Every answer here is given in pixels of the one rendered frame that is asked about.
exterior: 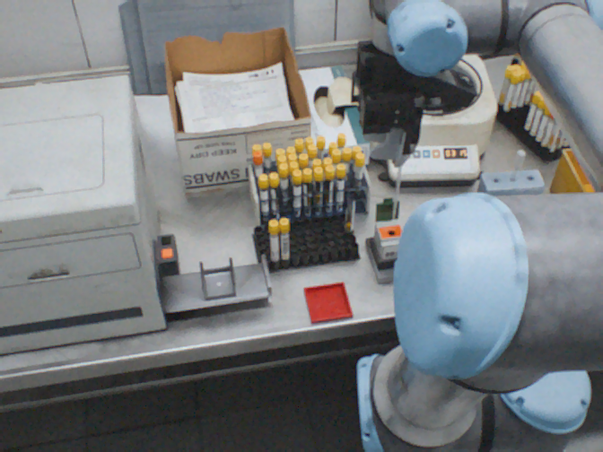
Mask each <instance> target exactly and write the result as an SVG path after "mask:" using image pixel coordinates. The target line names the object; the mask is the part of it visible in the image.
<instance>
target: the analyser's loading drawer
mask: <svg viewBox="0 0 603 452"><path fill-rule="evenodd" d="M229 261H230V265H227V266H220V267H214V268H207V269H204V267H203V262H199V264H200V272H196V273H190V274H179V275H173V276H166V277H160V287H159V291H160V294H161V299H162V305H163V309H164V313H166V312H172V311H178V310H184V309H195V308H202V307H207V306H213V305H220V304H225V303H232V302H237V301H244V300H254V299H261V298H266V297H268V302H270V301H272V285H271V281H270V276H269V272H268V267H267V259H266V255H262V263H258V264H252V265H240V266H233V262H232V257H230V258H229ZM217 283H221V285H222V286H220V287H217Z"/></svg>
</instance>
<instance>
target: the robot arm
mask: <svg viewBox="0 0 603 452"><path fill-rule="evenodd" d="M602 31H603V0H374V8H373V17H372V27H371V39H369V40H361V41H358V48H357V61H356V71H353V75H352V90H351V103H355V102H358V104H359V107H360V106H361V111H360V119H359V123H360V125H361V127H362V130H363V139H364V140H365V141H367V142H374V143H380V144H378V145H376V146H375V147H373V148H371V150H370V156H371V157H372V158H373V159H379V160H392V163H393V164H394V168H399V167H400V166H402V165H403V164H404V163H405V162H406V161H407V160H408V159H409V157H410V156H411V154H413V153H414V152H415V148H416V146H417V145H418V143H419V139H420V133H421V124H422V119H423V116H424V96H423V94H422V91H426V92H428V93H431V94H432V95H435V96H437V97H440V98H442V99H445V100H448V101H450V102H453V103H455V104H458V105H460V106H462V107H464V108H467V107H468V106H469V105H470V104H471V103H472V101H473V100H474V99H475V98H476V97H477V95H478V93H477V91H476V89H475V87H474V86H475V85H474V83H473V81H472V80H471V78H469V77H468V76H467V75H465V74H463V73H460V72H457V71H455V70H453V69H452V68H453V67H454V66H455V65H457V64H458V63H459V61H460V60H461V59H462V57H463V56H468V55H501V54H519V55H520V58H521V60H522V62H523V64H524V65H525V66H526V68H527V70H528V72H529V74H530V76H531V78H532V80H533V82H534V83H535V85H536V86H537V89H538V90H539V92H540V94H541V96H542V98H543V99H544V101H545V103H546V105H547V106H548V108H549V110H550V112H551V114H552V115H553V117H554V119H555V122H556V123H557V125H558V126H559V128H560V130H561V131H562V133H563V135H564V138H565V139H566V141H567V143H568V144H569V146H570V147H571V149H572V152H573V154H574V155H575V157H576V159H577V161H578V162H579V163H580V165H581V168H582V170H583V171H584V173H585V175H586V177H587V179H588V180H589V182H590V184H591V186H592V187H593V189H594V191H595V193H570V194H541V195H511V196H490V195H487V194H483V193H466V194H462V195H459V196H454V197H449V198H437V199H433V200H430V201H427V202H425V203H423V204H421V205H419V206H418V207H417V208H416V209H415V210H414V211H413V212H412V213H411V214H410V216H409V217H408V219H407V220H406V223H405V225H404V228H403V230H402V232H401V235H400V238H399V242H398V260H397V261H396V262H395V268H394V282H393V299H394V312H395V320H396V326H397V331H398V338H399V341H400V344H401V345H400V346H398V347H397V348H395V349H394V350H392V351H391V352H389V353H388V354H387V355H386V356H381V355H379V354H375V355H372V356H371V357H364V358H362V359H360V360H359V362H358V364H357V382H358V396H359V409H360V420H361V428H362V437H363V447H364V450H365V452H564V450H565V448H566V447H567V445H568V443H569V441H570V440H571V438H572V435H573V434H574V432H575V431H576V430H577V429H578V428H579V427H580V426H581V425H582V423H583V421H584V419H585V416H586V412H587V409H588V406H589V404H590V396H591V388H590V380H589V377H588V374H587V372H586V371H591V370H603V33H602ZM354 82H356V85H357V88H358V90H359V95H354Z"/></svg>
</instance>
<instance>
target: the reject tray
mask: <svg viewBox="0 0 603 452"><path fill-rule="evenodd" d="M303 290H304V294H305V299H306V302H307V306H308V310H309V314H310V321H311V323H312V324H317V323H322V322H328V321H334V320H339V319H346V318H351V317H354V314H353V311H352V308H351V304H350V301H349V298H348V295H347V291H346V288H345V283H344V282H335V283H330V284H323V285H317V286H311V287H305V288H303Z"/></svg>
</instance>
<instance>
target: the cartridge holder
mask: <svg viewBox="0 0 603 452"><path fill-rule="evenodd" d="M373 239H374V237H370V238H366V239H365V244H366V247H367V249H368V253H369V256H370V259H371V263H372V266H373V269H374V272H375V274H376V277H377V281H378V283H384V282H390V281H394V268H395V262H396V261H397V260H398V258H397V257H394V258H388V259H382V260H380V257H379V254H378V251H377V248H376V246H375V243H374V240H373Z"/></svg>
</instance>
